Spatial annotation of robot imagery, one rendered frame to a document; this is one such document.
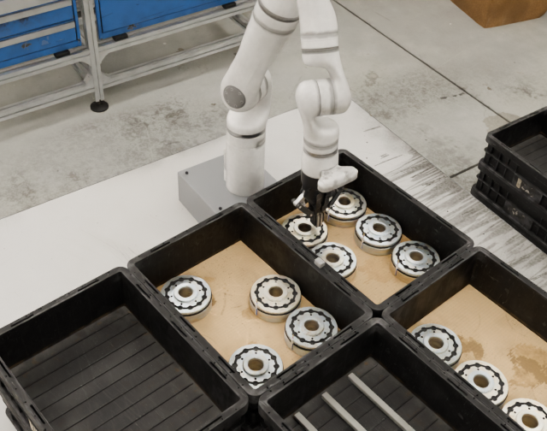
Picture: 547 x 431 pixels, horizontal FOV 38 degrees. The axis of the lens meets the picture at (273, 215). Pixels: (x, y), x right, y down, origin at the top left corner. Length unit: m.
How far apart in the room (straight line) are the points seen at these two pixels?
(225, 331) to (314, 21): 0.61
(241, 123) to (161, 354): 0.56
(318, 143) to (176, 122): 1.96
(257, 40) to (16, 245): 0.77
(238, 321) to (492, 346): 0.51
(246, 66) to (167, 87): 2.03
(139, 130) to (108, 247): 1.55
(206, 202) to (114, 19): 1.65
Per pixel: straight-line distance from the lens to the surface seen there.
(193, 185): 1.92
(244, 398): 1.36
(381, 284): 1.68
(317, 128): 1.52
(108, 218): 1.99
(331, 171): 1.58
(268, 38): 1.60
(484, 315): 1.68
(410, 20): 4.33
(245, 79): 1.67
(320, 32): 1.47
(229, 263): 1.69
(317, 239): 1.71
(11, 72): 3.30
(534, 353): 1.65
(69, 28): 3.32
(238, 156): 1.82
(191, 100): 3.58
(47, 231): 1.99
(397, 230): 1.76
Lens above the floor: 2.06
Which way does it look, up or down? 43 degrees down
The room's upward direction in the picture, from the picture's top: 4 degrees clockwise
